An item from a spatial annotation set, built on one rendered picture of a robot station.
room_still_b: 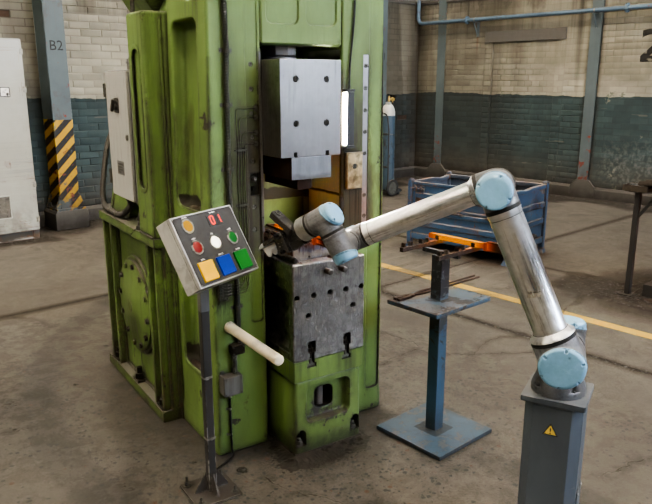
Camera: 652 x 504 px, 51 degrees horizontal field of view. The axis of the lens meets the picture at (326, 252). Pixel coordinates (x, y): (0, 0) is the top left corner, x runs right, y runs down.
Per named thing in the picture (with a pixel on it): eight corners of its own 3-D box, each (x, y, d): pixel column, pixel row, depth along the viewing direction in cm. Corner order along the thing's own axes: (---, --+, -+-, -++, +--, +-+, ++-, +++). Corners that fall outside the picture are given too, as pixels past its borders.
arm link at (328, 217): (337, 228, 235) (323, 203, 234) (311, 242, 242) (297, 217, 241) (349, 221, 242) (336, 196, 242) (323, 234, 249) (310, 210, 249)
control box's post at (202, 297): (217, 491, 288) (207, 241, 262) (209, 494, 286) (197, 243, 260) (214, 486, 291) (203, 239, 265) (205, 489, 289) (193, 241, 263)
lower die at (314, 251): (331, 255, 308) (331, 237, 306) (292, 261, 297) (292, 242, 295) (284, 238, 342) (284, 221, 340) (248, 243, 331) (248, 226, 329)
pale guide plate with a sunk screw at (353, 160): (362, 187, 325) (363, 151, 321) (347, 189, 320) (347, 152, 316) (360, 187, 327) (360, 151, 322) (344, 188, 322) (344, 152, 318)
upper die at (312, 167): (331, 177, 299) (331, 155, 297) (291, 180, 289) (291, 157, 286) (283, 167, 333) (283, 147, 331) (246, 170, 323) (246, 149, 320)
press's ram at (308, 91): (356, 153, 304) (357, 60, 294) (281, 158, 284) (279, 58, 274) (306, 146, 338) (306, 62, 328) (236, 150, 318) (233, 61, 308)
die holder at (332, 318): (363, 346, 321) (364, 253, 311) (293, 363, 301) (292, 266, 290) (301, 313, 367) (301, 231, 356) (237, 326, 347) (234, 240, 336)
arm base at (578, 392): (589, 384, 250) (592, 359, 248) (581, 405, 234) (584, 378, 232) (536, 374, 259) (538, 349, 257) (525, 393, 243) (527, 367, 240)
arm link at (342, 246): (364, 251, 247) (348, 221, 246) (355, 259, 236) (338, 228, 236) (343, 262, 250) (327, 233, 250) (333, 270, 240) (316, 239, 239)
